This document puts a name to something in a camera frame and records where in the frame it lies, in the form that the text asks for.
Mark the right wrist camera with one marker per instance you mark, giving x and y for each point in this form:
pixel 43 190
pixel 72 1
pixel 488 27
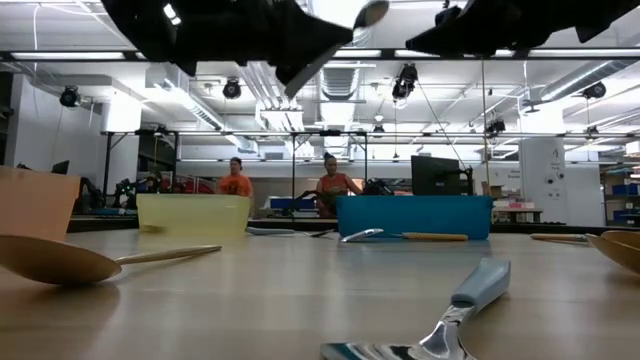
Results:
pixel 447 15

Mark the blue background bin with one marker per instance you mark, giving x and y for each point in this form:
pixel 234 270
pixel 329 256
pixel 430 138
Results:
pixel 285 203

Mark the wooden spoon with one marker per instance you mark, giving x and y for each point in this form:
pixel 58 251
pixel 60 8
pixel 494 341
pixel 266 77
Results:
pixel 620 257
pixel 557 237
pixel 50 260
pixel 625 236

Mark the black overhead camera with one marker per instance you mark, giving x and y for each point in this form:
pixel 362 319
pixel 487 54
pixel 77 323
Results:
pixel 405 82

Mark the black computer monitor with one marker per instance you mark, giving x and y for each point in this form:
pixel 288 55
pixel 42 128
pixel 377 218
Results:
pixel 435 175

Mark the black table edge rail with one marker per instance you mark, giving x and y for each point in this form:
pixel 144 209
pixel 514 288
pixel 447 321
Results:
pixel 510 228

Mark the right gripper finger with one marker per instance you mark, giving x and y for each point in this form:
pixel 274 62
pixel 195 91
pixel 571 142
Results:
pixel 450 35
pixel 460 49

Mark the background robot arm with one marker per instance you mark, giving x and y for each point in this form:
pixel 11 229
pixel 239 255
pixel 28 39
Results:
pixel 135 192
pixel 91 192
pixel 312 197
pixel 377 187

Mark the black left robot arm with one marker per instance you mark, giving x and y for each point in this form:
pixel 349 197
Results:
pixel 140 30

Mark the cardboard box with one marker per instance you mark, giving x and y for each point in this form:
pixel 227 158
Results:
pixel 492 190

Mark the yellow plastic bin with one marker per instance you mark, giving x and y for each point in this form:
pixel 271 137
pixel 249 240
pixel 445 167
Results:
pixel 200 212

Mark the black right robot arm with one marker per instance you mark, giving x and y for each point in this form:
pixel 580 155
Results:
pixel 600 15

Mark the background table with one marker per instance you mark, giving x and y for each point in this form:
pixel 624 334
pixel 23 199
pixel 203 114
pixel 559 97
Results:
pixel 517 212

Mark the blue plastic bin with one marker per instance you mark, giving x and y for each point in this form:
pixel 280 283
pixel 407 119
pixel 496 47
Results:
pixel 415 215

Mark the storage shelf with bins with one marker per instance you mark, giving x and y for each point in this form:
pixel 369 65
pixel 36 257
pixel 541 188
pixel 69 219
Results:
pixel 620 200

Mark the silver ceiling duct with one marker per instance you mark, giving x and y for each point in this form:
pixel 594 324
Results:
pixel 340 85

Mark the orange plastic bin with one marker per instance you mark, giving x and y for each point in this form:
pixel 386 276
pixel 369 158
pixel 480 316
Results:
pixel 35 205

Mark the red bin shelf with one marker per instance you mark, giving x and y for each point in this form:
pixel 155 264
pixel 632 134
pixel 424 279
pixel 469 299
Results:
pixel 195 185

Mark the small dark monitor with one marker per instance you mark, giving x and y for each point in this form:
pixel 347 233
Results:
pixel 61 167

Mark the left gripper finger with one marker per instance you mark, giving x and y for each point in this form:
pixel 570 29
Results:
pixel 310 27
pixel 292 62

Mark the person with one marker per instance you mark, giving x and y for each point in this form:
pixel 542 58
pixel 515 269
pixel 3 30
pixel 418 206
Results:
pixel 235 185
pixel 332 187

